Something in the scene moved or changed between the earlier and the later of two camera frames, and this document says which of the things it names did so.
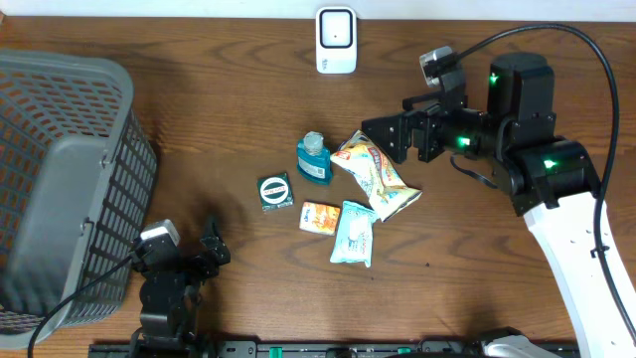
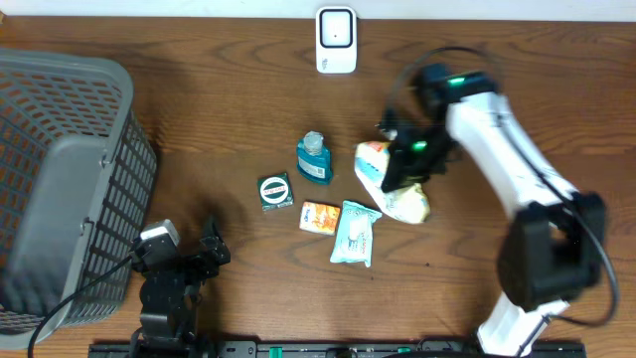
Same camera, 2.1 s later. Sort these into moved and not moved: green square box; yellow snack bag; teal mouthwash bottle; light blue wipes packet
Moved: yellow snack bag
Not moved: light blue wipes packet; teal mouthwash bottle; green square box
